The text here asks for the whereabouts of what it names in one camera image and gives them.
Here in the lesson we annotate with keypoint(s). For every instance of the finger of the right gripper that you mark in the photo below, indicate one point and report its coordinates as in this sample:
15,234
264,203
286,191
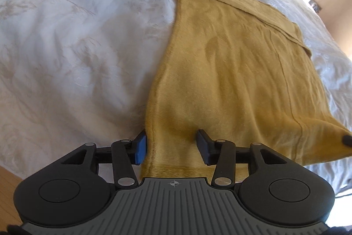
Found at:
347,140

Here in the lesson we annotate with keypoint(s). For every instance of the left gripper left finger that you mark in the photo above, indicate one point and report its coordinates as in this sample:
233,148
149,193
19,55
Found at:
125,154

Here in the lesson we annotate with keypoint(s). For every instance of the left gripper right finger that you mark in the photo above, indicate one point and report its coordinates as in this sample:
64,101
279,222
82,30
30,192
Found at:
222,155

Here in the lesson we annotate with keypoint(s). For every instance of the mustard yellow knit sweater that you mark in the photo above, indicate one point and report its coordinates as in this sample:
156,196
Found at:
239,70

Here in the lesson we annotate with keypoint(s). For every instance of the white floral bedspread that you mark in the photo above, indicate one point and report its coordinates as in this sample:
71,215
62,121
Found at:
80,70

